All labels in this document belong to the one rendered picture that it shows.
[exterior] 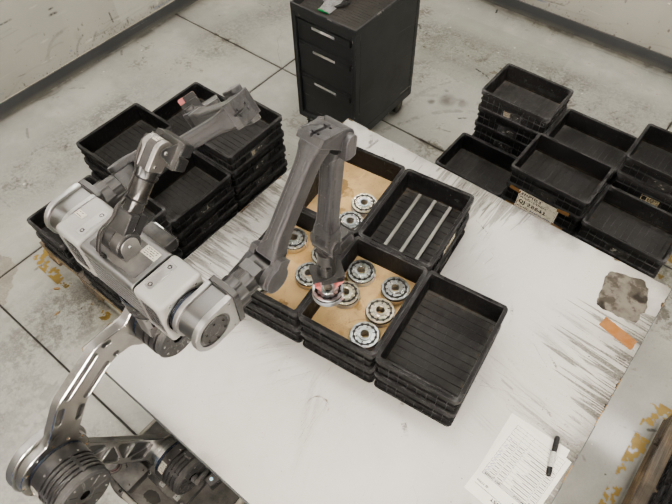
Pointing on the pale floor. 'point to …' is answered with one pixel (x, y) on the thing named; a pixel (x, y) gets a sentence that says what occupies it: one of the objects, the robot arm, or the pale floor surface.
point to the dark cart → (354, 58)
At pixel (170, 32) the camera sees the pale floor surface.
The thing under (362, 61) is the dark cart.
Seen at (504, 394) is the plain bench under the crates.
